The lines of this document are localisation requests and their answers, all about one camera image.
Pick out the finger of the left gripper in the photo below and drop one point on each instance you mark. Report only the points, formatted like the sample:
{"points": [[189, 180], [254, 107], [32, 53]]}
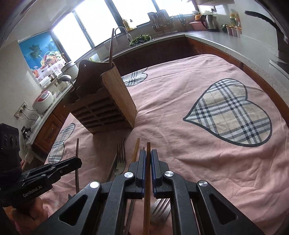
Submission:
{"points": [[65, 167]]}

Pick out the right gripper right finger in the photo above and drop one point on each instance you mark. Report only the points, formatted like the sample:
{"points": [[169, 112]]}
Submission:
{"points": [[197, 208]]}

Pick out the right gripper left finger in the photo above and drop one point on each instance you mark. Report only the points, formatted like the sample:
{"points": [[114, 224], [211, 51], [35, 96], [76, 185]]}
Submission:
{"points": [[99, 208]]}

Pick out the brown wooden chopstick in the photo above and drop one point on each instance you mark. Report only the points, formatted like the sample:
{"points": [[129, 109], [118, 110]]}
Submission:
{"points": [[146, 222]]}

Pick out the kitchen sink faucet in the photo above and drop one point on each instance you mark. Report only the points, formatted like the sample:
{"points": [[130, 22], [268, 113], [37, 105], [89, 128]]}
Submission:
{"points": [[122, 30]]}

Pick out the lower wooden kitchen cabinets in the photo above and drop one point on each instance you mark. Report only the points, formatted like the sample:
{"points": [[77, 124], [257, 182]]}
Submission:
{"points": [[155, 53]]}

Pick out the person's left hand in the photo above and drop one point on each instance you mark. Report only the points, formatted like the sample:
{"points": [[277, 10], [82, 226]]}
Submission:
{"points": [[26, 222]]}

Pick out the silver fork near gripper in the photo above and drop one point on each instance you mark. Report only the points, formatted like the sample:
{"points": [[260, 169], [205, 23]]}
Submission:
{"points": [[160, 211]]}

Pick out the silver fork near holder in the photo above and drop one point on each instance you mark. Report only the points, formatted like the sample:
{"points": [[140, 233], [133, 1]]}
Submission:
{"points": [[119, 162]]}

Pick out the wooden utensil holder box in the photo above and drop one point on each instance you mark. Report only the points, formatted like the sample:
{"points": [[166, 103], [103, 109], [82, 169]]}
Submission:
{"points": [[101, 101]]}

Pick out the white red rice cooker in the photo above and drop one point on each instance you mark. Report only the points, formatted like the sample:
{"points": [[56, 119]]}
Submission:
{"points": [[43, 102]]}

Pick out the small white electric kettle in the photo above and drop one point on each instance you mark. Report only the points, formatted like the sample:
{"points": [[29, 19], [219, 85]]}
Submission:
{"points": [[61, 85]]}

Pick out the silver spoon in holder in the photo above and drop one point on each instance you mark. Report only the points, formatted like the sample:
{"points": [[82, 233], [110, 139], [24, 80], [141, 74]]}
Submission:
{"points": [[66, 78]]}

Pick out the pink heart-patterned tablecloth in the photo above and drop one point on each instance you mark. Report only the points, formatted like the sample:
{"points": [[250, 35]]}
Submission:
{"points": [[207, 120]]}

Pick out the white round cooker pot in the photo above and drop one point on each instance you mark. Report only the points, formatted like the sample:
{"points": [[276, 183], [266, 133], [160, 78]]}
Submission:
{"points": [[71, 69]]}

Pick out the green rimmed plastic cup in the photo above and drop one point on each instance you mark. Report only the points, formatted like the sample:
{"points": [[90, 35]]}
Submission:
{"points": [[95, 58]]}

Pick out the tropical fruit window poster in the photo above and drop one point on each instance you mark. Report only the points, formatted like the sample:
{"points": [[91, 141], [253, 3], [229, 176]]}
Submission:
{"points": [[42, 55]]}

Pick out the green vegetables in sink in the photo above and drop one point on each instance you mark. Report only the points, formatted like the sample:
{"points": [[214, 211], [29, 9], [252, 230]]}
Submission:
{"points": [[140, 39]]}

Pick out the yellow dish soap bottle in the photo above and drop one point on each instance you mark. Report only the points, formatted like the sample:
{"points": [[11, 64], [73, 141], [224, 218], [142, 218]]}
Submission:
{"points": [[125, 23]]}

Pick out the dish drying rack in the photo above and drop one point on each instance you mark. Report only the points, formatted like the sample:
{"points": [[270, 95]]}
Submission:
{"points": [[161, 22]]}

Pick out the pink plastic basin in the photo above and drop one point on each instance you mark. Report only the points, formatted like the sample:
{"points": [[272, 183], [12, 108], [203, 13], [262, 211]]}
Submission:
{"points": [[198, 26]]}

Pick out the seasoning jar set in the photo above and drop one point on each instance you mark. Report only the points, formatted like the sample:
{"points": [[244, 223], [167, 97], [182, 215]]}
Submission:
{"points": [[234, 29]]}

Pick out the stainless electric kettle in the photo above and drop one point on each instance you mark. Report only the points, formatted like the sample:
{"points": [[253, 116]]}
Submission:
{"points": [[209, 22]]}

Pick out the black frying pan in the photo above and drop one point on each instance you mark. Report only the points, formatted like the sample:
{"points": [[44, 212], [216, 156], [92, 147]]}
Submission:
{"points": [[282, 39]]}

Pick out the wall power outlet strip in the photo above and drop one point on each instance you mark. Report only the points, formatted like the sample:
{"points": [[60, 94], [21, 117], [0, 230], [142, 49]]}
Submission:
{"points": [[20, 112]]}

